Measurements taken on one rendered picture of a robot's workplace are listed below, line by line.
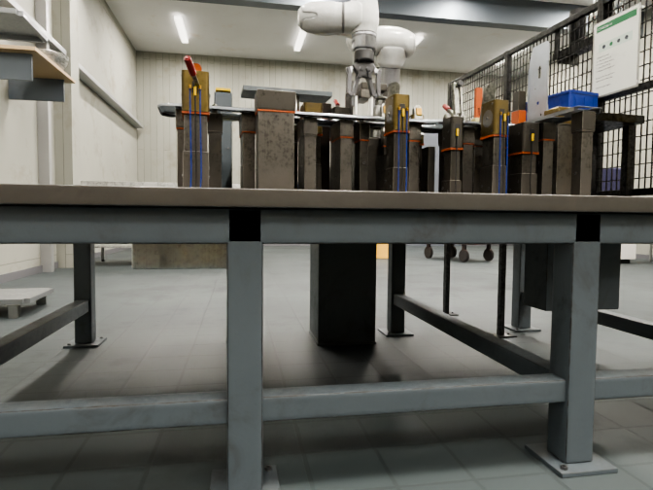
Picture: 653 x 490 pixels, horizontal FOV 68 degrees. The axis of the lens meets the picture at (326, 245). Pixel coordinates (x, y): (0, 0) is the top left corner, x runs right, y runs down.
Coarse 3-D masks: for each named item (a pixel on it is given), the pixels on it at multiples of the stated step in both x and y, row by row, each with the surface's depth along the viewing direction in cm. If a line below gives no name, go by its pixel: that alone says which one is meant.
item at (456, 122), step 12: (444, 120) 167; (456, 120) 163; (444, 132) 167; (456, 132) 163; (444, 144) 167; (456, 144) 163; (444, 156) 169; (456, 156) 163; (444, 168) 169; (456, 168) 164; (444, 180) 169; (456, 180) 164
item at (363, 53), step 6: (354, 54) 174; (360, 54) 172; (366, 54) 171; (372, 54) 173; (354, 60) 174; (360, 60) 173; (366, 60) 173; (372, 60) 174; (354, 66) 173; (360, 66) 174; (366, 66) 174; (372, 66) 175; (366, 72) 175; (372, 72) 176
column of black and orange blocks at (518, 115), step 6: (522, 90) 208; (516, 96) 209; (522, 96) 208; (516, 102) 209; (522, 102) 208; (516, 108) 209; (522, 108) 208; (516, 114) 209; (522, 114) 208; (516, 120) 209; (522, 120) 208
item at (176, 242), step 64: (192, 256) 129; (256, 256) 107; (576, 256) 121; (64, 320) 204; (256, 320) 107; (448, 320) 196; (512, 320) 286; (576, 320) 122; (640, 320) 200; (256, 384) 108; (384, 384) 119; (448, 384) 119; (512, 384) 121; (576, 384) 123; (640, 384) 128; (256, 448) 109; (576, 448) 124
